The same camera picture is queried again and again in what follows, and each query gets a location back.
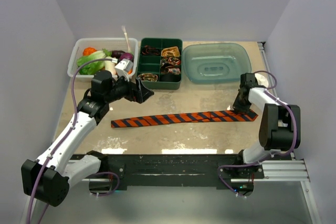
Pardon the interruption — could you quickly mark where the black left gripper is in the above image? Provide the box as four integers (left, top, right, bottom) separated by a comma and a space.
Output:
105, 72, 153, 104

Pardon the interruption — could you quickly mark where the orange navy striped tie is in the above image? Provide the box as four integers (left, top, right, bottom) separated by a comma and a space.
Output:
111, 110, 258, 129

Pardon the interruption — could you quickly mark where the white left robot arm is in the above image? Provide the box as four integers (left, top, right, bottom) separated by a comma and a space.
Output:
21, 70, 154, 207

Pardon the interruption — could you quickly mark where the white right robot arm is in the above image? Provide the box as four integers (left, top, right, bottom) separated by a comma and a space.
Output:
233, 73, 301, 178

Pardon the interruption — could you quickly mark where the white toilet paper roll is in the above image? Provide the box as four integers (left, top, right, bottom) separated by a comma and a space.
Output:
255, 73, 269, 88

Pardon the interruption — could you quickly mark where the brown swirl rolled tie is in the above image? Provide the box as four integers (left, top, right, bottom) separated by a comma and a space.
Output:
138, 73, 158, 82

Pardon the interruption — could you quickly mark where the green compartment box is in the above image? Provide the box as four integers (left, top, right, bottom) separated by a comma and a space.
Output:
136, 38, 183, 90

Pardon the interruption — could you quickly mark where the purple onion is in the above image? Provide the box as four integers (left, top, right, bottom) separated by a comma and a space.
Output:
119, 52, 134, 62

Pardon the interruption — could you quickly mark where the dark patterned rolled tie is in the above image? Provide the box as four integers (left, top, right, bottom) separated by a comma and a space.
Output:
161, 57, 181, 67

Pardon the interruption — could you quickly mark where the white radish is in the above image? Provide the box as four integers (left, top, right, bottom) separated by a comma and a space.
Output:
104, 56, 118, 76

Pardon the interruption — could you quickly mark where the black orange rolled tie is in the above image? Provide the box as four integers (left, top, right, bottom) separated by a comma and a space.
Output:
141, 45, 161, 56

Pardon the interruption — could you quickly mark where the dark eggplant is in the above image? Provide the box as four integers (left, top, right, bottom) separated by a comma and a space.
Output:
111, 50, 125, 59

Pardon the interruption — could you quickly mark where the white plastic basket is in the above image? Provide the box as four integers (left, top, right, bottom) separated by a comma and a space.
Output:
67, 38, 139, 79

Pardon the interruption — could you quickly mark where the tan rolled tie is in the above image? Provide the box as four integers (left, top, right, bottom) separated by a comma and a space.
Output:
161, 46, 181, 58

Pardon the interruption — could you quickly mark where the green lettuce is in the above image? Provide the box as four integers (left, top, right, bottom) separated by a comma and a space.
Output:
77, 49, 112, 75

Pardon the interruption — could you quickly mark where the teal plastic tub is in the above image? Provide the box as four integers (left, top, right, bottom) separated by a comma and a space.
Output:
182, 42, 251, 84

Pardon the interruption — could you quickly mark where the white scallion stalk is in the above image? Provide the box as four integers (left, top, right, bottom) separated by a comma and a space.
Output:
121, 25, 132, 53

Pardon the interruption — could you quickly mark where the orange pumpkin toy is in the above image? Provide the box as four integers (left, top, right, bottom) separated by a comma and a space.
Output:
82, 47, 97, 56

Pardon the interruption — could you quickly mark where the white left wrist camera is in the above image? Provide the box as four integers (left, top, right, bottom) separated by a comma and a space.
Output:
115, 59, 133, 78

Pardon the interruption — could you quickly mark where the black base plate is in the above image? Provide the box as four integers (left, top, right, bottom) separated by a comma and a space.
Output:
76, 152, 265, 192

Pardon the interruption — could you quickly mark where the aluminium frame rail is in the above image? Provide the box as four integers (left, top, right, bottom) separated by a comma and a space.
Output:
257, 41, 322, 224

